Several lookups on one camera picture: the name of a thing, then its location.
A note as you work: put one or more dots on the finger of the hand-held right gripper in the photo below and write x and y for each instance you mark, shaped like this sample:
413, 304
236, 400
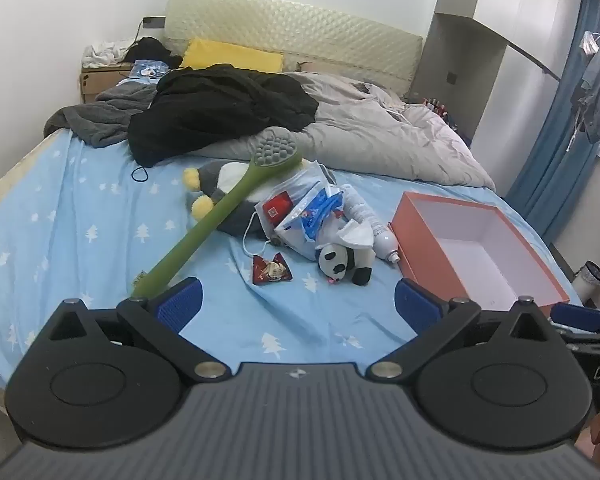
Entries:
575, 317

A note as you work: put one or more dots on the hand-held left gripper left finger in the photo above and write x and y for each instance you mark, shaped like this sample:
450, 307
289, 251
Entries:
182, 302

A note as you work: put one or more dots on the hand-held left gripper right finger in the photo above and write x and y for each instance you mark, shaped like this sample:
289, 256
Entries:
415, 305

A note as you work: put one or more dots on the pink cardboard box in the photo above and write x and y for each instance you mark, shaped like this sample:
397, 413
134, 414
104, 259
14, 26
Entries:
420, 225

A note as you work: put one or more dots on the white tissue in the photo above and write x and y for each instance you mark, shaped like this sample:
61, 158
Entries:
355, 233

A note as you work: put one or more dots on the blue printed plastic packet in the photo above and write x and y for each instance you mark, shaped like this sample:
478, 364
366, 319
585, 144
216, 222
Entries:
320, 206

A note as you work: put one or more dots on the white waste bin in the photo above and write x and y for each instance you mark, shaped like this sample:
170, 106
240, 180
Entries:
587, 282

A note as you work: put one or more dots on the white spray bottle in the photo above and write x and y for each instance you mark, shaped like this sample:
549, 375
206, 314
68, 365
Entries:
382, 240

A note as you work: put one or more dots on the panda plush toy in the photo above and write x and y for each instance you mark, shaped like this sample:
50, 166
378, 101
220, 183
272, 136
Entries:
335, 260

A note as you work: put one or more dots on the red brown candy wrapper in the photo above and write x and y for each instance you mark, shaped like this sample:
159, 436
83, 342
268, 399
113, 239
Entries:
270, 271

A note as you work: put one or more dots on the grey penguin plush toy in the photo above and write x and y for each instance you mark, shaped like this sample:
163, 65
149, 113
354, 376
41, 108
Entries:
240, 217

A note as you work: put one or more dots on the blue tree print bed sheet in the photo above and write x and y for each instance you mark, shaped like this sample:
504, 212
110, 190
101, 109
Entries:
80, 220

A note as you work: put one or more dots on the red foil packet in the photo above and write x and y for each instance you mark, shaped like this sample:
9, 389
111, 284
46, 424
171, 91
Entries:
277, 206

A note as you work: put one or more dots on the blue curtain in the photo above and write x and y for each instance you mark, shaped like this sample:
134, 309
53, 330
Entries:
555, 150

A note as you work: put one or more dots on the light grey duvet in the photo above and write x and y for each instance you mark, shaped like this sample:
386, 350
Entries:
380, 135

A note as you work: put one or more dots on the black garment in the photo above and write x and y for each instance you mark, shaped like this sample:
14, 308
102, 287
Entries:
205, 115

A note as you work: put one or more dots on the row of colourful small items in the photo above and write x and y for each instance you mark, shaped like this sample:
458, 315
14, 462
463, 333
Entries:
435, 106

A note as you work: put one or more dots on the dark grey blanket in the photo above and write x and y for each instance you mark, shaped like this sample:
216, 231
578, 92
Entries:
95, 120

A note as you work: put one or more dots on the brown cardboard box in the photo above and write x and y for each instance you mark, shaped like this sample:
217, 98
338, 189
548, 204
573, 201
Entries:
100, 84

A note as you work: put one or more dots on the blue cartoon print item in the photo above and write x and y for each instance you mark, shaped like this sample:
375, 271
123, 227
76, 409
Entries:
147, 71

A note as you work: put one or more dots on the yellow pillow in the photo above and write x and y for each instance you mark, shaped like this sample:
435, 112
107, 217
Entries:
225, 55

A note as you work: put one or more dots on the black clothes heap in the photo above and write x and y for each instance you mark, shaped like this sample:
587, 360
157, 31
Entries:
152, 51

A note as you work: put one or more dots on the white crumpled cloth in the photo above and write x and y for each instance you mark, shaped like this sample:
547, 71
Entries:
105, 52

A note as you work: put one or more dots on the cream padded headboard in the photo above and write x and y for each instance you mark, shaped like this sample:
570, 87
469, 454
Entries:
305, 35

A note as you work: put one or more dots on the dark wall outlet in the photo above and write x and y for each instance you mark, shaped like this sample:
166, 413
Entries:
153, 22

